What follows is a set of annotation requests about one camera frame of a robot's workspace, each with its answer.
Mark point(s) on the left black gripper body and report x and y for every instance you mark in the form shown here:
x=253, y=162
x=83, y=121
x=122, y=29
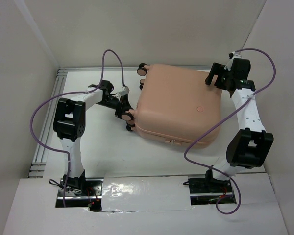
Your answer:
x=112, y=103

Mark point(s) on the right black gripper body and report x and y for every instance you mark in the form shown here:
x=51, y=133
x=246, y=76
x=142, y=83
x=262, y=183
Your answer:
x=222, y=78

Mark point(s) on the pink suitcase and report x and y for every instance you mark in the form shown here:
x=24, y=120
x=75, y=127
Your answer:
x=175, y=105

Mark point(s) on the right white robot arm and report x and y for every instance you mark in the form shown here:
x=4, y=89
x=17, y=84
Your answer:
x=250, y=146

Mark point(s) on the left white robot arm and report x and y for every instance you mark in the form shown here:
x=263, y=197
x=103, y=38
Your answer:
x=70, y=124

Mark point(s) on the white taped cover sheet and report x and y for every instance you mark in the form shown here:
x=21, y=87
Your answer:
x=145, y=194

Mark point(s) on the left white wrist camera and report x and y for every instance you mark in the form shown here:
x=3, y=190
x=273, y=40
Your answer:
x=123, y=91

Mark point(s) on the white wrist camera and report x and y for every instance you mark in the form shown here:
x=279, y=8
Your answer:
x=123, y=91
x=232, y=56

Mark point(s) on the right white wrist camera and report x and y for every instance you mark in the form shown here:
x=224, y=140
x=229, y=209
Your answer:
x=232, y=56

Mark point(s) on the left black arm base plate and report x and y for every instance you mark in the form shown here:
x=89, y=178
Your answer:
x=89, y=197

